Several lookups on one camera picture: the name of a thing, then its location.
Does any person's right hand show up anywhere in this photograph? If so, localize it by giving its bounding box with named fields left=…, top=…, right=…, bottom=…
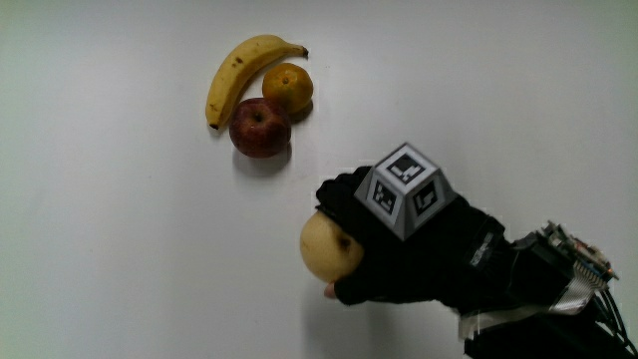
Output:
left=315, top=142, right=512, bottom=316

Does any yellow pear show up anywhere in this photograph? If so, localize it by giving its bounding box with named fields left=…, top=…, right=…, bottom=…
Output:
left=299, top=210, right=366, bottom=284

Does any person's right forearm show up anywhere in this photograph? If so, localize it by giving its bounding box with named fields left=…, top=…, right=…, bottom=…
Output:
left=457, top=219, right=638, bottom=359

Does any red apple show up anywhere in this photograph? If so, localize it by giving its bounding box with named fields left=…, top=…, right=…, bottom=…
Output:
left=228, top=97, right=293, bottom=160

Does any orange tangerine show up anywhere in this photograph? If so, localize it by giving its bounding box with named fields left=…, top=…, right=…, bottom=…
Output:
left=261, top=62, right=315, bottom=116

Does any yellow banana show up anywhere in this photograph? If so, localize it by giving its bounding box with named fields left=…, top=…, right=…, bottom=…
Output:
left=204, top=33, right=310, bottom=131

